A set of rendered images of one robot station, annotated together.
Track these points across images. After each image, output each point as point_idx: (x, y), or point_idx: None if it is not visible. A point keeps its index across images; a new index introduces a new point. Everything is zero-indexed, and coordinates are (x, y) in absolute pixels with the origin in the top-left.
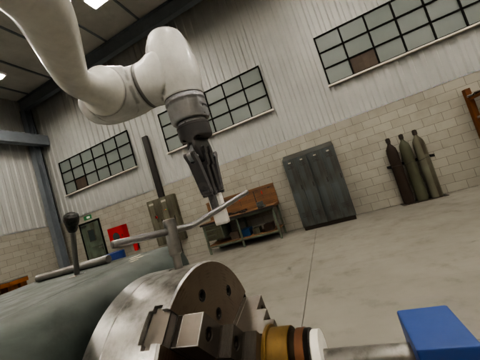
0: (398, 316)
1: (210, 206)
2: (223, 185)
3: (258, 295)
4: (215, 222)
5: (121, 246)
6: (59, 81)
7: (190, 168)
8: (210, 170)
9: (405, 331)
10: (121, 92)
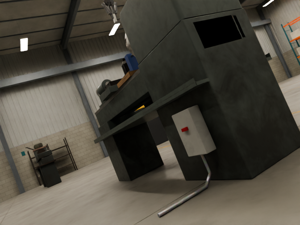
0: (127, 54)
1: (115, 16)
2: (107, 14)
3: (125, 43)
4: (117, 20)
5: None
6: None
7: (116, 5)
8: (111, 9)
9: (130, 53)
10: None
